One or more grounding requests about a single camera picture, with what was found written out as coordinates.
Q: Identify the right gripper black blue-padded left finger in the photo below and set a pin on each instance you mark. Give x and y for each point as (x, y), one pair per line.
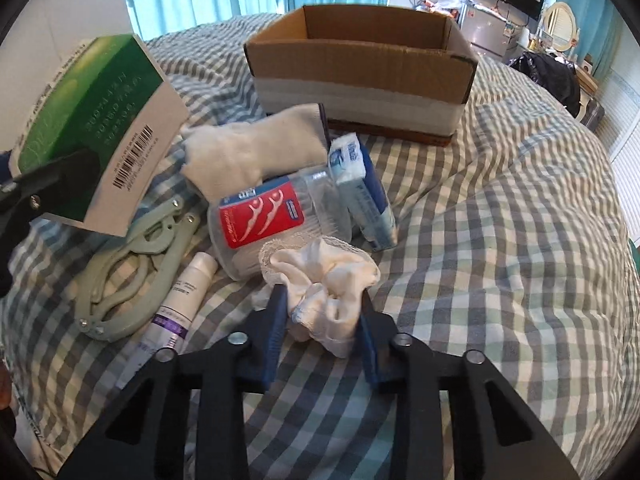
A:
(142, 433)

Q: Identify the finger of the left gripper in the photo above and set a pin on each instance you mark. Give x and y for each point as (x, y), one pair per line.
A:
(54, 184)

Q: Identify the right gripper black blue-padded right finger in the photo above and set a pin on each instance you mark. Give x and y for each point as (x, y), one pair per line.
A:
(496, 434)

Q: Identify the green white medicine box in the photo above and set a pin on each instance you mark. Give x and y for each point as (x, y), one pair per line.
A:
(111, 97)

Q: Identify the white purple BOP tube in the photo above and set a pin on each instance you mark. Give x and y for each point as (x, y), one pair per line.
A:
(172, 321)

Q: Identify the pale green folding hanger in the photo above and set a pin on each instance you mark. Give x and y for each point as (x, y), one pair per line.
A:
(125, 281)

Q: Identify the white grey sock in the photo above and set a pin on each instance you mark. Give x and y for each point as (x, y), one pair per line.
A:
(224, 160)

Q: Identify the blue white tissue pack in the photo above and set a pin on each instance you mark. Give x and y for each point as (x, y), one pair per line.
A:
(362, 192)

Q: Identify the clear floss pick box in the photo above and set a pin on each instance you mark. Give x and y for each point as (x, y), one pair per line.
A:
(294, 208)

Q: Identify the white louvered wardrobe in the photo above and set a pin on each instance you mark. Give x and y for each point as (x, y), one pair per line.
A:
(619, 132)

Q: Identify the black jacket on chair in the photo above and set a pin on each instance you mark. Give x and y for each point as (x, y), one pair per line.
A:
(558, 78)

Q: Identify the brown cardboard box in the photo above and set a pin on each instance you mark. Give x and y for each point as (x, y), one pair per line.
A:
(379, 70)

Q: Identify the silver small fridge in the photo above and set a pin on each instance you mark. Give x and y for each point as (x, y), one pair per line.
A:
(487, 31)

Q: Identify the teal curtain right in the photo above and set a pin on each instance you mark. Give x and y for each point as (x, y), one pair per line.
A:
(599, 25)

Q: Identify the oval white vanity mirror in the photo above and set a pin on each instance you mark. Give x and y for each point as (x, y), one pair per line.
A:
(560, 24)

